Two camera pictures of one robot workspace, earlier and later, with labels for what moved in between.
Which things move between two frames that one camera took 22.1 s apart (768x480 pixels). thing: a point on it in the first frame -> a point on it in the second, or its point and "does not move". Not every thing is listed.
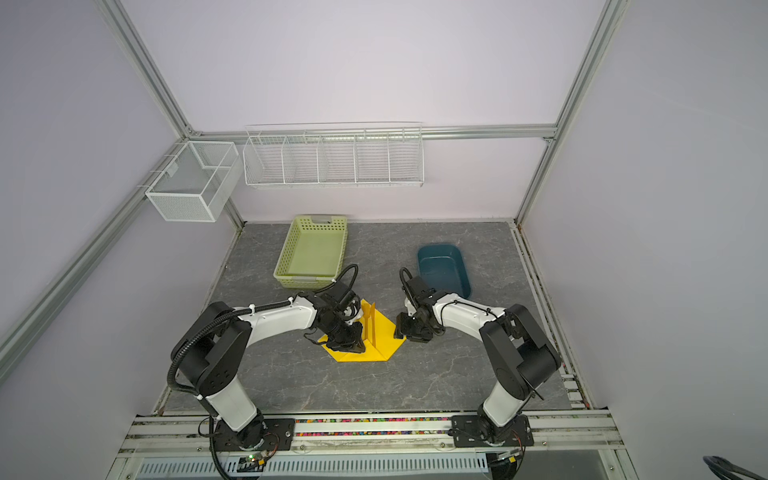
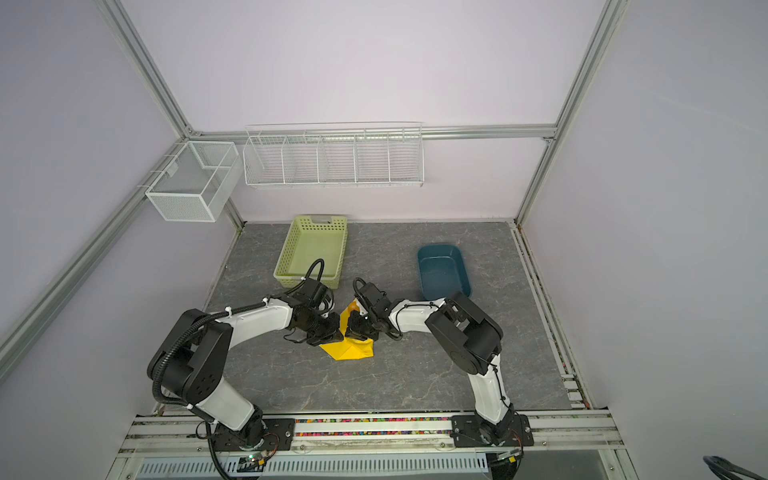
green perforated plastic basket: (313, 253) does not move
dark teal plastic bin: (442, 266) does not move
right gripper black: (403, 329) -> (353, 328)
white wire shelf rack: (334, 155) does not move
